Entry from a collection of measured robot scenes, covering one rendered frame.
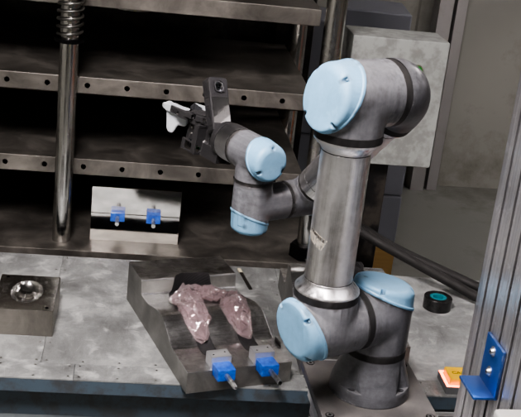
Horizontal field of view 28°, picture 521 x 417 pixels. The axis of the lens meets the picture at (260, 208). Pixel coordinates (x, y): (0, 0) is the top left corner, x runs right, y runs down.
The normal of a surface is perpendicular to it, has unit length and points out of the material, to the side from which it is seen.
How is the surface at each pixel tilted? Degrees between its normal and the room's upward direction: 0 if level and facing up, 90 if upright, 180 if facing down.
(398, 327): 90
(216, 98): 60
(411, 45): 90
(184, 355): 0
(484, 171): 90
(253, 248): 0
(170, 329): 29
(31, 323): 90
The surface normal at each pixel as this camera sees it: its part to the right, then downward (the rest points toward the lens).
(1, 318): 0.09, 0.36
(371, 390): -0.01, 0.04
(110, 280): 0.11, -0.93
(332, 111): -0.83, -0.03
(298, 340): -0.84, 0.23
